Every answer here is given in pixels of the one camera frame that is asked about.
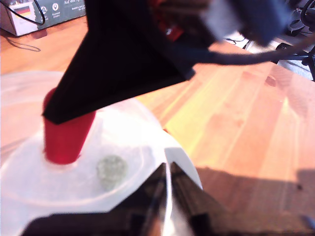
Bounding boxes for black chair base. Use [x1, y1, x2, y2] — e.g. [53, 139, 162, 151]
[277, 0, 315, 82]

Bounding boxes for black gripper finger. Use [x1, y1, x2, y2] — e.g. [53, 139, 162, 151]
[170, 161, 230, 236]
[108, 162, 168, 236]
[42, 0, 195, 125]

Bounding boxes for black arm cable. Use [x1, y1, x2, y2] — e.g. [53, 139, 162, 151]
[189, 34, 315, 67]

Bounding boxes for green white carton with flag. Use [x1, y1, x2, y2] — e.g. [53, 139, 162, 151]
[0, 0, 87, 37]

